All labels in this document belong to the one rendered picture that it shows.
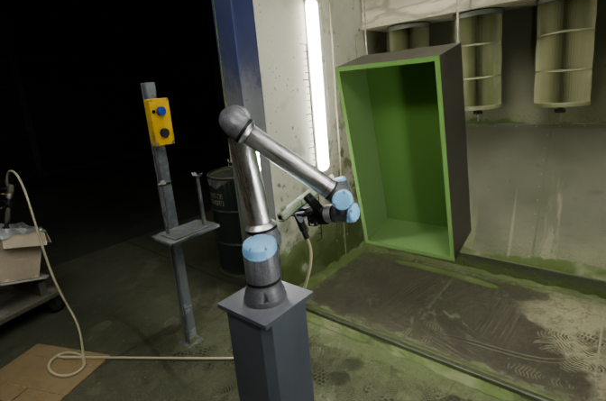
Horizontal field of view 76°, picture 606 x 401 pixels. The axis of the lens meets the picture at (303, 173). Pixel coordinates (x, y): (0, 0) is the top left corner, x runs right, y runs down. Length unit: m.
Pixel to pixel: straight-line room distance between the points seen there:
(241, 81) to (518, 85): 2.20
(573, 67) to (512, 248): 1.30
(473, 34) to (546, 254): 1.66
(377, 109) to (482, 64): 0.96
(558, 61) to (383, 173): 1.35
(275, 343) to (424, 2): 2.64
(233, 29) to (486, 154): 2.24
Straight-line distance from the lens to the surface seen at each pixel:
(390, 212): 2.95
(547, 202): 3.34
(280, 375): 1.84
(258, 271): 1.68
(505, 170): 3.46
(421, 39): 3.49
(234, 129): 1.58
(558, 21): 3.14
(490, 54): 3.26
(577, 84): 3.13
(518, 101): 3.57
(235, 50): 2.46
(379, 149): 2.75
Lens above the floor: 1.54
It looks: 13 degrees down
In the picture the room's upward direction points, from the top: 5 degrees counter-clockwise
